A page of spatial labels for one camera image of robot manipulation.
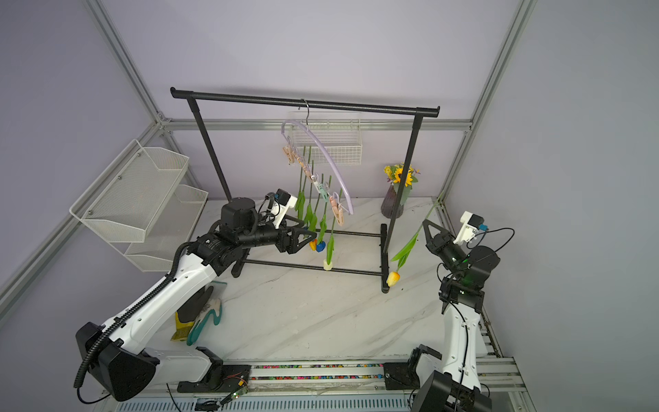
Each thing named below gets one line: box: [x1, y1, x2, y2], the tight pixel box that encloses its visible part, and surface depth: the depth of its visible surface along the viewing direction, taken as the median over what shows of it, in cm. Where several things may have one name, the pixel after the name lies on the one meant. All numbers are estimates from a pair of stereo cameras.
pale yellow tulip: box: [386, 195, 445, 288], surface depth 74 cm
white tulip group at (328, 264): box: [323, 189, 343, 272], surface depth 82 cm
